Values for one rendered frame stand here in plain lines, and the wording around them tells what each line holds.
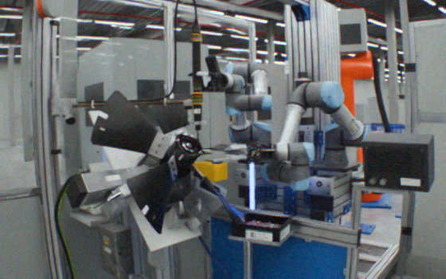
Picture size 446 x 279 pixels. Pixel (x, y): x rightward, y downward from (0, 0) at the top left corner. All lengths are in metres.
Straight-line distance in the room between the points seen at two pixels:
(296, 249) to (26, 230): 1.30
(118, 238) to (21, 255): 0.57
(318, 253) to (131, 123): 0.97
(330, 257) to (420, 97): 1.60
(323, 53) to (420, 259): 1.77
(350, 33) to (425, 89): 2.72
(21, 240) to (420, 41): 2.86
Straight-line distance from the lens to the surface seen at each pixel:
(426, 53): 2.90
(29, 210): 1.93
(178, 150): 1.36
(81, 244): 2.08
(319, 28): 2.29
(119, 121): 1.38
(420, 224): 3.01
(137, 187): 1.18
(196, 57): 1.49
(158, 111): 1.61
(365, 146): 1.41
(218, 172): 1.91
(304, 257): 1.73
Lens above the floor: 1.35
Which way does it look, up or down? 3 degrees down
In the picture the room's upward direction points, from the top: 1 degrees counter-clockwise
